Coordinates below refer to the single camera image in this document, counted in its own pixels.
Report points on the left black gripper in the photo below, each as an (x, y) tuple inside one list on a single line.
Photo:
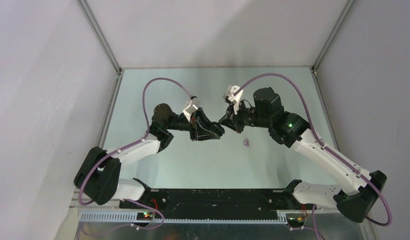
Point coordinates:
[(196, 131)]

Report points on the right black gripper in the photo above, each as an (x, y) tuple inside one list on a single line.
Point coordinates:
[(231, 121)]

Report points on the black earbud charging case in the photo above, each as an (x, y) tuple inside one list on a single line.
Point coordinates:
[(218, 129)]

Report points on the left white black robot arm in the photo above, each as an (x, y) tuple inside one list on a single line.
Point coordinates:
[(99, 175)]

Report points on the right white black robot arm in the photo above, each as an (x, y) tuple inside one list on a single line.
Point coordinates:
[(355, 190)]

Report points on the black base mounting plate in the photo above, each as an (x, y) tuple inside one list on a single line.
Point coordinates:
[(221, 204)]

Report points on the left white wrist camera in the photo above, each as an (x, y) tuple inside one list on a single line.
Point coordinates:
[(191, 107)]

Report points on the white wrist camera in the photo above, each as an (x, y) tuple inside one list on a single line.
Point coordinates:
[(191, 107), (233, 96)]

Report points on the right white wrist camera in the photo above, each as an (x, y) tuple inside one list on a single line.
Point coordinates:
[(233, 96)]

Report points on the right aluminium corner post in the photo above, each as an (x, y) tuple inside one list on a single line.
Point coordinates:
[(342, 18)]

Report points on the aluminium corner post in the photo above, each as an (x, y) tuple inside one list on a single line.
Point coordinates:
[(99, 34), (342, 18)]

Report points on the left aluminium corner post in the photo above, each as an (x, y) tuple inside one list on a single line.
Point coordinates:
[(99, 34)]

